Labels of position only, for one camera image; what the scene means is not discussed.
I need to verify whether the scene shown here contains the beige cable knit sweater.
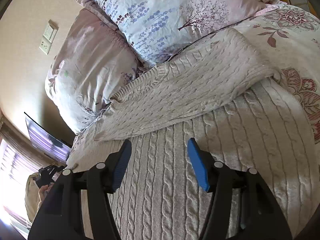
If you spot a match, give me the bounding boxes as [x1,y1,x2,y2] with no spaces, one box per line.
[67,28,319,239]

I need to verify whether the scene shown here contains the person's left hand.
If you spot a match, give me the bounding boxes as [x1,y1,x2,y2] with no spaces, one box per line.
[39,183,54,203]

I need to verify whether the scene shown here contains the window with curtain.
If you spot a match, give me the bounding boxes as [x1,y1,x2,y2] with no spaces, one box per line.
[1,122,41,239]

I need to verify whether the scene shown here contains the monitor screen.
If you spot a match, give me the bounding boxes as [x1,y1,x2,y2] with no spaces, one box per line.
[24,113,71,163]

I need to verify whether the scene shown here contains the pink floral pillow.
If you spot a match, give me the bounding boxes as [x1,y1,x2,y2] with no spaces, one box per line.
[45,9,144,134]

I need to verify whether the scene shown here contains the floral bed sheet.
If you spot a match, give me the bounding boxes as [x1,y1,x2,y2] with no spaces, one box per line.
[235,0,320,145]

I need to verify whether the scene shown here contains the blue lavender print pillow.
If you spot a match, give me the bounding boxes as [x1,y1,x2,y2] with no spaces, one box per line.
[77,0,267,67]

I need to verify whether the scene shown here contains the white wall switch plate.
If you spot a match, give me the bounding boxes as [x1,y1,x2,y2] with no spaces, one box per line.
[39,20,59,55]

